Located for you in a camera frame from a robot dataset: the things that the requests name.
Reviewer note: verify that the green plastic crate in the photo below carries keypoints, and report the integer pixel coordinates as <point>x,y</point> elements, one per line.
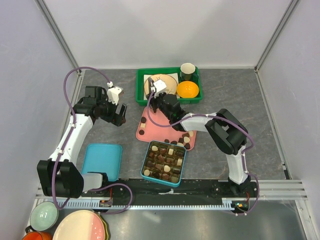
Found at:
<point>139,96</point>

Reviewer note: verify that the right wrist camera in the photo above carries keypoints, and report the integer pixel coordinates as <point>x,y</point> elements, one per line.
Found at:
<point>158,86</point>

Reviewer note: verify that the orange red mug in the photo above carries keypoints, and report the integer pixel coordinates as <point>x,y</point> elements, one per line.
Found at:
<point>31,234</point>

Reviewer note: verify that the metal tongs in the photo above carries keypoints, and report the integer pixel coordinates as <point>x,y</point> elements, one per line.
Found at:
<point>150,85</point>

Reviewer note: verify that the white oval chocolate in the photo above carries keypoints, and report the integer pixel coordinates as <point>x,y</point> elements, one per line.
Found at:
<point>154,148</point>

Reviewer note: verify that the green mug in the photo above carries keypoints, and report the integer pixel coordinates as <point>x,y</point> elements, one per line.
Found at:
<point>188,72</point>

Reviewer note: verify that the pale green bowl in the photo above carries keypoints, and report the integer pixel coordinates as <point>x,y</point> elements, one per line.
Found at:
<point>44,216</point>

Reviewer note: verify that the white rectangular chocolate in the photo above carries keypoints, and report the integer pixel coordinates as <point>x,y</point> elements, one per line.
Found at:
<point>170,151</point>

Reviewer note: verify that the pink white plate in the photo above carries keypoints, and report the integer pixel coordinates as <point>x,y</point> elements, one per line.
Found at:
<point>81,225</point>

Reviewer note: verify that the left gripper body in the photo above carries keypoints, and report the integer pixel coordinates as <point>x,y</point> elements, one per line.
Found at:
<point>108,111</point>

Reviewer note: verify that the aluminium frame rail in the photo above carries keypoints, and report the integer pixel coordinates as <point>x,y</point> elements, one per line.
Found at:
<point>56,31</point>

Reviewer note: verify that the yellow bowl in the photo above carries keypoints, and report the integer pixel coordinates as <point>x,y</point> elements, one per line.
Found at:
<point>187,89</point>

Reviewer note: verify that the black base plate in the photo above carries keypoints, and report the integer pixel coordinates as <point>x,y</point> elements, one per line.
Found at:
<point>192,187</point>

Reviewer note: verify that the blue chocolate tin box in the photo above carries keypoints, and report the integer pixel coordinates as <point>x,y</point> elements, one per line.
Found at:
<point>162,165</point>

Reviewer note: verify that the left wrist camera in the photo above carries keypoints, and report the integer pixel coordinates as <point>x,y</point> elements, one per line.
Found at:
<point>113,94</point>

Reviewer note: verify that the pink chocolate tray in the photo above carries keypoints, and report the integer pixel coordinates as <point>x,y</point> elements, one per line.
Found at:
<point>153,132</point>

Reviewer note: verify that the brown plastic chocolate insert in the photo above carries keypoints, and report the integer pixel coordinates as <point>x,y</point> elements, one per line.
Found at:
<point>162,163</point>

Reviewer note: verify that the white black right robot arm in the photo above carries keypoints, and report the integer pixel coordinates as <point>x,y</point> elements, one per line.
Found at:
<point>229,135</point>

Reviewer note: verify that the decorated ceramic plate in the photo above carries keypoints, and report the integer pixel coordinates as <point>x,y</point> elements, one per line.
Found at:
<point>171,89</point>

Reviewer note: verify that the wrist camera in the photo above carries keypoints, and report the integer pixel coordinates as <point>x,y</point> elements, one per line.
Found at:
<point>158,86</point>
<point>113,94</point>

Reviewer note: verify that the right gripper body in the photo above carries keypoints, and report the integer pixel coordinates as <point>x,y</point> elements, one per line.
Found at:
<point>160,106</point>

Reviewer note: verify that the slotted cable duct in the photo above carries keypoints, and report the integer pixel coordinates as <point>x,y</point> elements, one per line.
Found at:
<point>95,204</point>

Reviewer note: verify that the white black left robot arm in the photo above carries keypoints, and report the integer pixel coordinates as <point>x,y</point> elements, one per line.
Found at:
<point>58,175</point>

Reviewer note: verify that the blue tin lid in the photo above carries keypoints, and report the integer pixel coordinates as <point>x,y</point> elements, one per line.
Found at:
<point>103,158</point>

